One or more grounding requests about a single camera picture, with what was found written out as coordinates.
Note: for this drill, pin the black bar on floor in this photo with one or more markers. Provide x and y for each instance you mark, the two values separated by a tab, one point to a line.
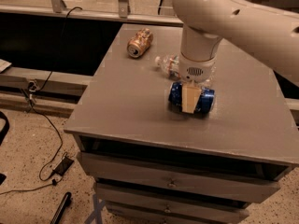
65	202

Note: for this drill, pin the grey drawer cabinet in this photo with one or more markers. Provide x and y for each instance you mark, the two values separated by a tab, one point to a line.
125	113

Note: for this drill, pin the black power adapter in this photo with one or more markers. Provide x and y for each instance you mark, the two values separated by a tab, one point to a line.
63	166

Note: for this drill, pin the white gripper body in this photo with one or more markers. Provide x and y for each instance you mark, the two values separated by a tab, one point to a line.
195	70

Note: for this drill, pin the grey drawer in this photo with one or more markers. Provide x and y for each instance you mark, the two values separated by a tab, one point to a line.
233	187
170	206
123	211

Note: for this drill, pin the gold crushed soda can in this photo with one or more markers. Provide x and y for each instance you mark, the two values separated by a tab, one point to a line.
138	44

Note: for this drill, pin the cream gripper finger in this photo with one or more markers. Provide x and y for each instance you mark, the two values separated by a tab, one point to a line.
190	97

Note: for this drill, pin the bottom grey drawer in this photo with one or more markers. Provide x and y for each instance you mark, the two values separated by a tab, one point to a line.
123	211

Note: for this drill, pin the top grey drawer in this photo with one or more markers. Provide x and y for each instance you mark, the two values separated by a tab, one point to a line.
233	187

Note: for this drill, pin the middle grey drawer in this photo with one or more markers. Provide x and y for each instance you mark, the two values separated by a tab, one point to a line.
170	206

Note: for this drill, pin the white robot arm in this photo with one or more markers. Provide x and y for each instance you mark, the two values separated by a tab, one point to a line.
268	34

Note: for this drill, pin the metal railing frame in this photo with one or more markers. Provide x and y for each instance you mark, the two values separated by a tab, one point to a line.
169	12

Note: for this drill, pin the blue pepsi can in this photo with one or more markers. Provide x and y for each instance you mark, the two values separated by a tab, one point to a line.
205	101

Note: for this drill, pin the clear plastic water bottle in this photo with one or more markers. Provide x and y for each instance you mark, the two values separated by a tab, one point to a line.
169	66

